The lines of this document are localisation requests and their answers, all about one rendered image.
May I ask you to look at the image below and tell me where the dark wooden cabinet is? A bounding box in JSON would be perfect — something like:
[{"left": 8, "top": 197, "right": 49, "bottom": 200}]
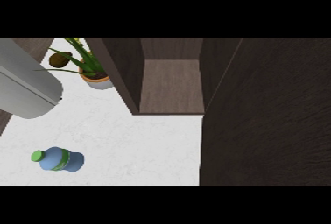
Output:
[{"left": 84, "top": 37, "right": 244, "bottom": 116}]

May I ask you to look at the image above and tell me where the dark wooden cabinet door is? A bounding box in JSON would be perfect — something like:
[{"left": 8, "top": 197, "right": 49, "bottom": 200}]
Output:
[{"left": 198, "top": 37, "right": 331, "bottom": 187}]

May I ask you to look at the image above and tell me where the blue water bottle green cap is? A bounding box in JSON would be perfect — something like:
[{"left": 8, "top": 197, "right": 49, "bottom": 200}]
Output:
[{"left": 30, "top": 146, "right": 86, "bottom": 172}]

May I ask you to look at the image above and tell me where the potted green plant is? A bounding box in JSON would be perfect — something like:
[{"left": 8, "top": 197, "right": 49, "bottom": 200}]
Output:
[{"left": 36, "top": 37, "right": 115, "bottom": 91}]

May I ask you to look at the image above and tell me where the brown round object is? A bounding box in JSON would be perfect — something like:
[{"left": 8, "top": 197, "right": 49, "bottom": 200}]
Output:
[{"left": 47, "top": 51, "right": 74, "bottom": 69}]

